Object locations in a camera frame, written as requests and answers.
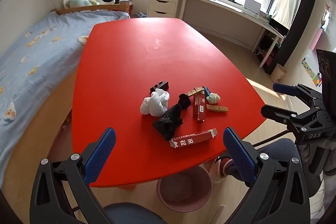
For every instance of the cream waste bin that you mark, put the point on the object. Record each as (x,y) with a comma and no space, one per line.
(278,74)

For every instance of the white desk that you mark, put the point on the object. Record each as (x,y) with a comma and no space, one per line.
(225,7)

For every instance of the pale green crumpled tissue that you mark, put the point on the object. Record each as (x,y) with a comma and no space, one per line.
(213,98)

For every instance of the blue green plush toy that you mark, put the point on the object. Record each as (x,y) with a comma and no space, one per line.
(78,2)

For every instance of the black cabinet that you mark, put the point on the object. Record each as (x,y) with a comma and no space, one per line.
(302,29)

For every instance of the wooden clothespin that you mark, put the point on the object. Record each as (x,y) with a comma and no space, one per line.
(217,108)
(191,93)

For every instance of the person's left leg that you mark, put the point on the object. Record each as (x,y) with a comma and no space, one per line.
(131,214)

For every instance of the red table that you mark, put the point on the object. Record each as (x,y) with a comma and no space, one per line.
(144,56)

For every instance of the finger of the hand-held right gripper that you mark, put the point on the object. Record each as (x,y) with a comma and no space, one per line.
(284,88)
(278,113)

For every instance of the black mesh cloth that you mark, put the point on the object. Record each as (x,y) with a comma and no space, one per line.
(168,121)

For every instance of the red paper box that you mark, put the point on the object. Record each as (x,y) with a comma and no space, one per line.
(191,138)
(199,108)

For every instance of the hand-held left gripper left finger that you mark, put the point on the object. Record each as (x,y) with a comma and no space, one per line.
(101,155)

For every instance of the person's leg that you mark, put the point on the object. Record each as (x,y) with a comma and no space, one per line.
(278,150)
(131,214)

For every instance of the person's right foot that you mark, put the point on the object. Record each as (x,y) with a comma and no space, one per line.
(219,169)

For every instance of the white box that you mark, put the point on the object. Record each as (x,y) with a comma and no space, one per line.
(252,5)

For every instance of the white drawer unit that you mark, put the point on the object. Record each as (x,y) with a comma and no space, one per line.
(162,1)

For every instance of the black plastic part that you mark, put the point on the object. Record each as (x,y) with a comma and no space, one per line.
(160,86)

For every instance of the pink waste bin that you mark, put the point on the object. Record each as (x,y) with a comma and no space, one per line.
(168,195)

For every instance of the white printed garment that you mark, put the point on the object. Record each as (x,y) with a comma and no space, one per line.
(329,187)

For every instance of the person's right hand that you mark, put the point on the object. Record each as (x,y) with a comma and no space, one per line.
(312,158)

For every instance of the colourful wall stickers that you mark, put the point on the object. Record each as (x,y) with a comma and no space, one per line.
(312,74)

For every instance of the person's right leg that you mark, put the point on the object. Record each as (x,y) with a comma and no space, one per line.
(278,150)

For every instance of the pink wall hanging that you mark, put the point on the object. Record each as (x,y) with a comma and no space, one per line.
(316,39)

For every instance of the white sock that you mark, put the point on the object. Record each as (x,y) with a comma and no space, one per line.
(155,104)

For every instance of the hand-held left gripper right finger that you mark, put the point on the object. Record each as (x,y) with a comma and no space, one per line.
(240,157)

